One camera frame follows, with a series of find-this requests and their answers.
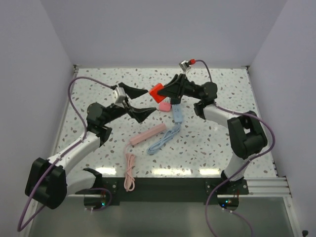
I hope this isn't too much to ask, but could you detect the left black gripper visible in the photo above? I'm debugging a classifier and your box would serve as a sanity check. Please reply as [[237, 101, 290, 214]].
[[102, 83, 156, 125]]

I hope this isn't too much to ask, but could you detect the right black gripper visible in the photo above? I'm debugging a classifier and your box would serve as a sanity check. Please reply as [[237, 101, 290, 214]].
[[155, 74, 202, 100]]

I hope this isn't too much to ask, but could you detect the red cube plug adapter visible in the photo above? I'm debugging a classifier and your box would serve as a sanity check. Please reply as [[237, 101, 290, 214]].
[[149, 83, 166, 104]]

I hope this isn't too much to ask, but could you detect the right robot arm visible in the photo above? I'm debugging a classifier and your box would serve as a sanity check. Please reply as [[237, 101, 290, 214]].
[[150, 74, 268, 194]]

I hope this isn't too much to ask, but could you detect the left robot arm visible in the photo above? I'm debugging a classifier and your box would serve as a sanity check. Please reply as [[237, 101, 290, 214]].
[[25, 82, 156, 209]]

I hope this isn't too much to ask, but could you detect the pink flat plug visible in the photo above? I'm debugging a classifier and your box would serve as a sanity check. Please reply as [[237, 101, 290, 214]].
[[158, 102, 171, 112]]

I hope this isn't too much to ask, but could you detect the pink power strip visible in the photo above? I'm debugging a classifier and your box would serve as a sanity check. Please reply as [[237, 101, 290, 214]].
[[129, 123, 166, 146]]

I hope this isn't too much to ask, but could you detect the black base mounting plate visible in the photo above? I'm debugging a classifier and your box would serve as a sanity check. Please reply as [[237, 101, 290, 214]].
[[75, 177, 249, 205]]

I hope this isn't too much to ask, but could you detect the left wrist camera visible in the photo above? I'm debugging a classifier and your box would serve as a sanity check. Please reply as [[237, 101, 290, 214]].
[[113, 86, 126, 106]]

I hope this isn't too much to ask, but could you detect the blue power cord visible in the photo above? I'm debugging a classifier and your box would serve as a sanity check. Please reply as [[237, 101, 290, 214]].
[[147, 123, 182, 156]]

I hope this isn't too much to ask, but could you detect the pink power cord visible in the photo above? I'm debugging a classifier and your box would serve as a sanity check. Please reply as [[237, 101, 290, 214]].
[[123, 143, 137, 192]]

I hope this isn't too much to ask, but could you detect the aluminium frame rail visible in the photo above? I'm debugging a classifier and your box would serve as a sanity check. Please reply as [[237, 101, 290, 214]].
[[247, 177, 292, 198]]

